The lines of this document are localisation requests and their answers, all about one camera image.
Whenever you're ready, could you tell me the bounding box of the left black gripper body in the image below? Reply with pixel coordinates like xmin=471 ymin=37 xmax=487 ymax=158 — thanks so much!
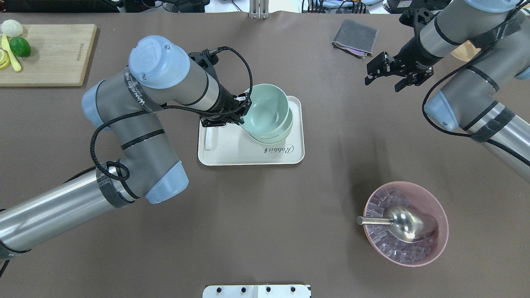
xmin=189 ymin=49 xmax=241 ymax=127

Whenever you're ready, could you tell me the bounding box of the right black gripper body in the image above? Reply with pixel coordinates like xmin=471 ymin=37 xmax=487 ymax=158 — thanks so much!
xmin=393 ymin=8 xmax=439 ymax=81

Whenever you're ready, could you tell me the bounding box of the green bowl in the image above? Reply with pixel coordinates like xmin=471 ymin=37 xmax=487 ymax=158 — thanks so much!
xmin=251 ymin=124 xmax=293 ymax=144
xmin=249 ymin=108 xmax=293 ymax=144
xmin=241 ymin=84 xmax=289 ymax=137

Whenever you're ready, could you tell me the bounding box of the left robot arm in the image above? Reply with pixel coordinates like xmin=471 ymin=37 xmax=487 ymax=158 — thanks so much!
xmin=0 ymin=35 xmax=251 ymax=262

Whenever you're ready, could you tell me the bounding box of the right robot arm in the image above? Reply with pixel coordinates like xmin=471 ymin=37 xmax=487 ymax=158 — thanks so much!
xmin=365 ymin=0 xmax=530 ymax=181

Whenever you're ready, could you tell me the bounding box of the white ceramic spoon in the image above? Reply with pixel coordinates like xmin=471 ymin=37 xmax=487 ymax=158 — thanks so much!
xmin=204 ymin=127 xmax=214 ymax=151

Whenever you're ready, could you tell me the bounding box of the grey purple folded cloth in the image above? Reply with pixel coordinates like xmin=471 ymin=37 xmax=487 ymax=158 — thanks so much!
xmin=332 ymin=19 xmax=379 ymax=59

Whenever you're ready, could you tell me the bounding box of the cream rabbit serving tray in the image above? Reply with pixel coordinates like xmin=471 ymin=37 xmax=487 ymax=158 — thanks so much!
xmin=197 ymin=96 xmax=305 ymax=166

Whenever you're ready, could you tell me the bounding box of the green bowl on tray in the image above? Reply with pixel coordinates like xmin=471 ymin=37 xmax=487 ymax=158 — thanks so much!
xmin=251 ymin=124 xmax=293 ymax=144

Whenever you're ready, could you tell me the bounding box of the wooden mug tree stand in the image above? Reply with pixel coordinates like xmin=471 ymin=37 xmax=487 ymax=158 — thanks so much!
xmin=450 ymin=40 xmax=481 ymax=62

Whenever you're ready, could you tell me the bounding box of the pink bowl with ice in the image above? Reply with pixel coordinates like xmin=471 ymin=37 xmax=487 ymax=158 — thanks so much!
xmin=362 ymin=181 xmax=449 ymax=267

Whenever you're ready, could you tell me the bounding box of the wooden cutting board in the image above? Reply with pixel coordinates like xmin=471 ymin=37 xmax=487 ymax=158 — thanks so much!
xmin=0 ymin=24 xmax=97 ymax=87

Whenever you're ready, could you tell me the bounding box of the green lime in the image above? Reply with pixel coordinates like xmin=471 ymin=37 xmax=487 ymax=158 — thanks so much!
xmin=8 ymin=36 xmax=31 ymax=57

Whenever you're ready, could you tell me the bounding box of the lemon slice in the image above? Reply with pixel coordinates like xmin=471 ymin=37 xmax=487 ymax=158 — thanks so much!
xmin=0 ymin=49 xmax=11 ymax=69

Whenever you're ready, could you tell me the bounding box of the white garlic bulb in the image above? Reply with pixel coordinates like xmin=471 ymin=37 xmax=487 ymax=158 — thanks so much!
xmin=0 ymin=19 xmax=24 ymax=37

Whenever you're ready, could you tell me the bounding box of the yellow plastic knife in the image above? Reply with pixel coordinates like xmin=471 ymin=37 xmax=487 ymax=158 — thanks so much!
xmin=1 ymin=34 xmax=22 ymax=72

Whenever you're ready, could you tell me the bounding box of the metal frame post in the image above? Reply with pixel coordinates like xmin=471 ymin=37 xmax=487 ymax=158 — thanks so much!
xmin=248 ymin=0 xmax=270 ymax=19

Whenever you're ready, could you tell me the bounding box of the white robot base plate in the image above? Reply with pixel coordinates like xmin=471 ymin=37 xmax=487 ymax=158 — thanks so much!
xmin=202 ymin=284 xmax=312 ymax=298

